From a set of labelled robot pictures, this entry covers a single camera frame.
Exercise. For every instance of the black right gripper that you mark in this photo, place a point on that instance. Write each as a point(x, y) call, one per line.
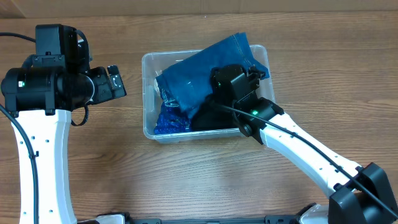
point(253, 76)

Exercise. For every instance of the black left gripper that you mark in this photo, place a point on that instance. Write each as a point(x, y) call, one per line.
point(107, 92)

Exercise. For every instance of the black banded cloth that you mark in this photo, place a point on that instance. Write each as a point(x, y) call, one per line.
point(211, 117)

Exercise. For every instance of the blue denim cloth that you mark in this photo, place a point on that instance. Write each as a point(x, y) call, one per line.
point(186, 84)

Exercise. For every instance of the blue green sequin cloth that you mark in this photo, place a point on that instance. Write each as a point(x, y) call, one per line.
point(171, 120)

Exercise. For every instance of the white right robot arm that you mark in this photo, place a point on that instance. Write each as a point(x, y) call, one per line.
point(356, 194)

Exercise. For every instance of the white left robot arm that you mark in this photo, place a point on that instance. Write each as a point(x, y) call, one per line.
point(39, 102)

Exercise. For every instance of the clear plastic container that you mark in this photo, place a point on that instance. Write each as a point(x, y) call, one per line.
point(153, 65)

